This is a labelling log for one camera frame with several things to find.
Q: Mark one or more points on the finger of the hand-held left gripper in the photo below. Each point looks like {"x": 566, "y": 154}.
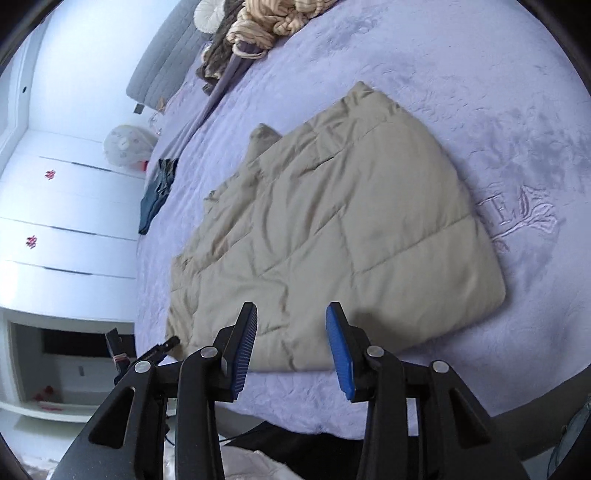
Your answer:
{"x": 161, "y": 349}

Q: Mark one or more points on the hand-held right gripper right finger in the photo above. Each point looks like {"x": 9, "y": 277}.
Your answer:
{"x": 339, "y": 350}

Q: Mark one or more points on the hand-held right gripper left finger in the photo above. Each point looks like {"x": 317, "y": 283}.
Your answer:
{"x": 244, "y": 350}

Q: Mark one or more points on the beige puffer jacket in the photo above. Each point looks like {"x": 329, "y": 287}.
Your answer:
{"x": 346, "y": 230}

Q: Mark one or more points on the white open shelf cabinet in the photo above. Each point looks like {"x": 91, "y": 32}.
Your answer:
{"x": 55, "y": 360}

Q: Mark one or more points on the white cloth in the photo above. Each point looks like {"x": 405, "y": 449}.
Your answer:
{"x": 258, "y": 466}

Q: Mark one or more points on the red paper decal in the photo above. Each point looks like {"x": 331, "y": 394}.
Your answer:
{"x": 31, "y": 242}
{"x": 50, "y": 174}

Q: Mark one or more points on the white wardrobe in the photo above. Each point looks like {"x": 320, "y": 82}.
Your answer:
{"x": 55, "y": 207}

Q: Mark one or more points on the folded blue jeans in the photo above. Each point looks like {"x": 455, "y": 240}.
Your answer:
{"x": 157, "y": 194}

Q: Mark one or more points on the small red box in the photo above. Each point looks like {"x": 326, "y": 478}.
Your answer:
{"x": 143, "y": 166}

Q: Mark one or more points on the white standing fan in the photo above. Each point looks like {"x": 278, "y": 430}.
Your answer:
{"x": 124, "y": 145}

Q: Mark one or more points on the dark teal object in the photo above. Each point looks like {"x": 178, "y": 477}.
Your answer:
{"x": 577, "y": 443}

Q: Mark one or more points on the lilac plush bedspread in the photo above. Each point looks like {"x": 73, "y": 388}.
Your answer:
{"x": 485, "y": 115}

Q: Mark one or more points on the grey quilted headboard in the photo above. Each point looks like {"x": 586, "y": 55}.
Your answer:
{"x": 161, "y": 60}

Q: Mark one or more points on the brown fleece robe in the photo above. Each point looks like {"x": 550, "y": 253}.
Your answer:
{"x": 221, "y": 50}

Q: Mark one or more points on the cream striped fleece garment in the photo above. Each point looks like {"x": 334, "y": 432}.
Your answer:
{"x": 272, "y": 18}

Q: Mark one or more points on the round cream cushion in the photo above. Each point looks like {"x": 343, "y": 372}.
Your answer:
{"x": 210, "y": 11}

